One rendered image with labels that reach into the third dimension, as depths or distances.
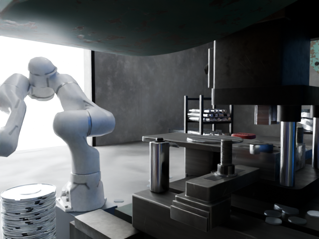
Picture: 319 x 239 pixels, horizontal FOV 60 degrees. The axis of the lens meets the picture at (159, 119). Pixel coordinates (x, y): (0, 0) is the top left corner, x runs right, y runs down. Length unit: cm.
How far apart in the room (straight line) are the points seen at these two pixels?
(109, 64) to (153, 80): 127
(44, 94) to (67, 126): 32
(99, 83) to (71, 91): 457
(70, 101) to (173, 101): 615
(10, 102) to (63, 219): 49
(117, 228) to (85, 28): 38
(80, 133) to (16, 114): 24
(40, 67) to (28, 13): 105
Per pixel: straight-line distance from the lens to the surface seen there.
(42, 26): 24
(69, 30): 24
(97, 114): 112
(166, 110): 704
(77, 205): 115
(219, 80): 54
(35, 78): 129
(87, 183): 112
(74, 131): 107
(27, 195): 177
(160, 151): 48
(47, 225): 180
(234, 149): 53
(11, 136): 105
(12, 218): 175
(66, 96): 119
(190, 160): 62
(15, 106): 116
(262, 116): 55
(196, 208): 37
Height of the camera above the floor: 86
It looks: 3 degrees down
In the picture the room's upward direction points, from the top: straight up
